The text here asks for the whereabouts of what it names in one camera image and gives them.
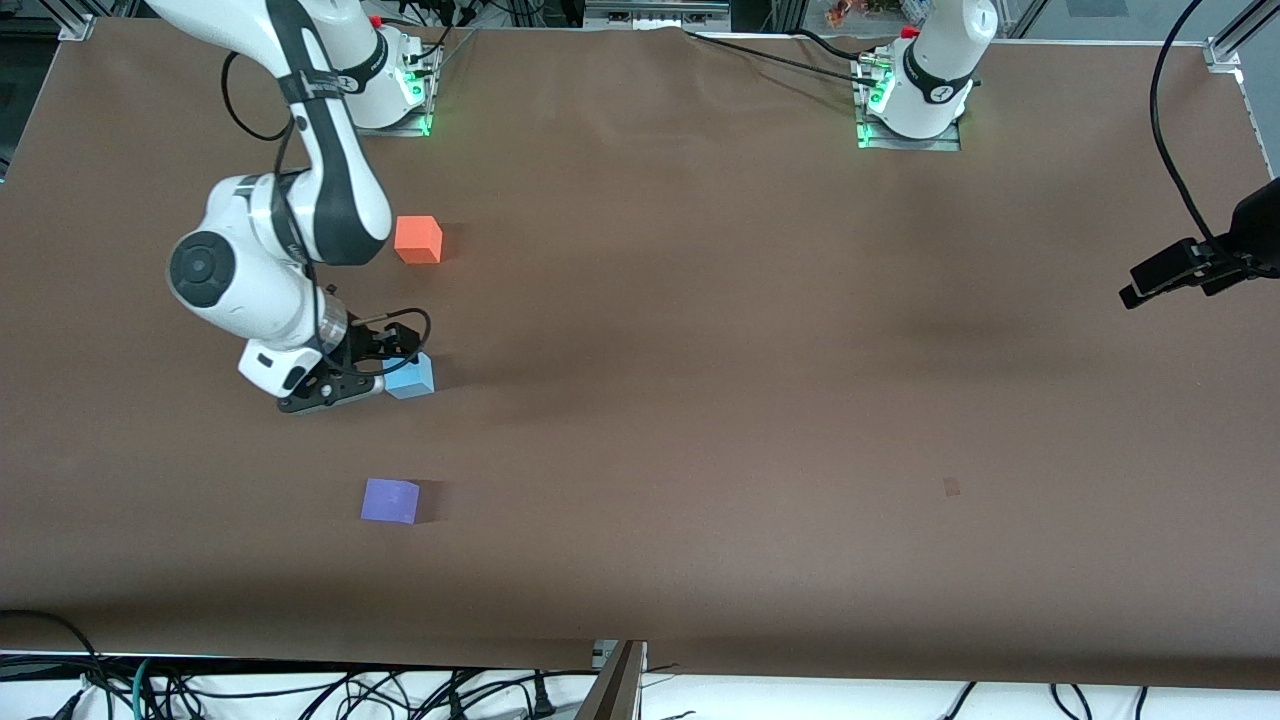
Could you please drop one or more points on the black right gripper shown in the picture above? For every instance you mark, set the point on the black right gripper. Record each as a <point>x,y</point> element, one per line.
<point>362,346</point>

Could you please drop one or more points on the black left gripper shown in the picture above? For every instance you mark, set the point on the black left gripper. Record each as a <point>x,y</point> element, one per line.
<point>1236,258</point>

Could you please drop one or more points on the light blue foam block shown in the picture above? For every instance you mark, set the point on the light blue foam block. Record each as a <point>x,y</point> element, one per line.
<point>412,378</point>

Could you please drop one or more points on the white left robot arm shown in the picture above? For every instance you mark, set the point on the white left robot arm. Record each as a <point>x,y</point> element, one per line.
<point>935,70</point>

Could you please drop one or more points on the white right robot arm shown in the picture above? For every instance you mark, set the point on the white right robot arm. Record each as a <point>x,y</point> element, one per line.
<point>270,270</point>

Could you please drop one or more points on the orange foam block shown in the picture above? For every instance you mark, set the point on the orange foam block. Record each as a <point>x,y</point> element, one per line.
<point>417,240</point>

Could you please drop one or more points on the purple foam block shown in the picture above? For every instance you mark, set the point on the purple foam block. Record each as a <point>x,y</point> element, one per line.
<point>390,500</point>

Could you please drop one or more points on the black power plug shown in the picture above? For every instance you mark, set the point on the black power plug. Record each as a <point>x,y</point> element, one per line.
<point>543,700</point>

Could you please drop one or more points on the orange colourful toy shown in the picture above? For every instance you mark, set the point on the orange colourful toy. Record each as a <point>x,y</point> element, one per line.
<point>860,10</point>

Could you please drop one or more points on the grey power strip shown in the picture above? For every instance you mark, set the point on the grey power strip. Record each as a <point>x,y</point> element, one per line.
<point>655,12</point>

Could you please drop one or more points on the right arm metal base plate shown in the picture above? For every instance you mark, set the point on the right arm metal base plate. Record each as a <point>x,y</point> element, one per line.
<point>420,100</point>

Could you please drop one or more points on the aluminium frame profile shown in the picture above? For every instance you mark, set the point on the aluminium frame profile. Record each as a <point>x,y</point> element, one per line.
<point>78,22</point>
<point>1235,40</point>

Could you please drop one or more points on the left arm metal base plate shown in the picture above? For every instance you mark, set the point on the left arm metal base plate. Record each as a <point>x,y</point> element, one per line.
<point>945,140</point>

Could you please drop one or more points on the metal post with bracket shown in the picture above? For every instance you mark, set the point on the metal post with bracket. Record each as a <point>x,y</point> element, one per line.
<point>612,685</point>

